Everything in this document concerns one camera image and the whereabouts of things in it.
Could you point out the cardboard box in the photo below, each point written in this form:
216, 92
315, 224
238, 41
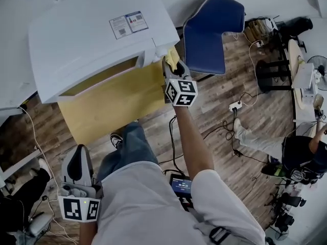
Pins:
255, 29

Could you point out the grey office chair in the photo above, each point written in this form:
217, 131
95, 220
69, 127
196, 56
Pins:
39, 223

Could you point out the blue chair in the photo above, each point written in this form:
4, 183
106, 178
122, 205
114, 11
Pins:
204, 52

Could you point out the light wooden side table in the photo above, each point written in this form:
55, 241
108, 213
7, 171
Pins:
115, 106

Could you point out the person's left forearm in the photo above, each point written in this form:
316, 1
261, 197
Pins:
88, 233

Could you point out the person's white shirt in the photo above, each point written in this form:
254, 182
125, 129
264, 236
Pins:
143, 205

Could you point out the white microwave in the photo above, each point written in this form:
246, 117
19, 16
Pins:
89, 47

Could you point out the person's left shoe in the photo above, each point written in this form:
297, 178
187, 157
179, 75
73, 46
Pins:
116, 140

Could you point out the white countertop appliance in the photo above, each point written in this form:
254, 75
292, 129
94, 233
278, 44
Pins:
304, 78

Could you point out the person's right forearm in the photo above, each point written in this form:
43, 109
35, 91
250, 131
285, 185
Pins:
192, 142

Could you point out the standing fan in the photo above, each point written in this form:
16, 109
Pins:
320, 62

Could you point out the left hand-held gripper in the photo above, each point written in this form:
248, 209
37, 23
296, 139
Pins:
72, 209

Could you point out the white power strip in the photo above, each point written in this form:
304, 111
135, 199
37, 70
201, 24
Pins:
235, 106

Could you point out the white router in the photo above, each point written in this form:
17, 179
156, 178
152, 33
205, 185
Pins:
272, 24

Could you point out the person's blue jeans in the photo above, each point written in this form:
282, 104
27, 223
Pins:
132, 147

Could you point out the white desk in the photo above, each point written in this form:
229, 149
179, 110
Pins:
20, 163

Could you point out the round wooden table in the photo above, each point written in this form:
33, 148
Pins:
293, 55

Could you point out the black office chair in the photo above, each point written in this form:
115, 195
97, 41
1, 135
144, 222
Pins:
301, 25

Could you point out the black power adapter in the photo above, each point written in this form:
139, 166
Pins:
44, 198

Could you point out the yellow cloth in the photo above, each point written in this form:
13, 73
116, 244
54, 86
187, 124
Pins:
171, 59

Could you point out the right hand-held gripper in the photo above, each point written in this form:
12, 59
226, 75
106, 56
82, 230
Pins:
181, 92

